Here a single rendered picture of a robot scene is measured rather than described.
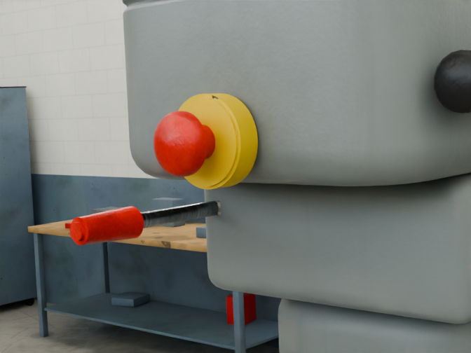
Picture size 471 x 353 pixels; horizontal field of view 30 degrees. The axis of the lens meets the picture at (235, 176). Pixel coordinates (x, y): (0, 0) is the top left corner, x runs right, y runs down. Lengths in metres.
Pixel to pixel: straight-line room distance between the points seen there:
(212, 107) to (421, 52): 0.13
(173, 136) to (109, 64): 6.93
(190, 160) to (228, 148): 0.03
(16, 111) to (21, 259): 1.34
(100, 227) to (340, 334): 0.21
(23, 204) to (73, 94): 1.12
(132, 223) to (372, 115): 0.21
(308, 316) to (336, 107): 0.24
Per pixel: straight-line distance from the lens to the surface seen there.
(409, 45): 0.52
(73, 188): 7.91
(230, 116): 0.53
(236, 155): 0.53
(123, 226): 0.63
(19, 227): 8.15
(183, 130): 0.52
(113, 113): 7.43
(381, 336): 0.67
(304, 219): 0.65
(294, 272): 0.66
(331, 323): 0.70
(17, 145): 8.11
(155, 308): 6.86
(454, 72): 0.50
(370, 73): 0.51
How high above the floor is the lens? 1.78
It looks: 5 degrees down
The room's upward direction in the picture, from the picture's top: 2 degrees counter-clockwise
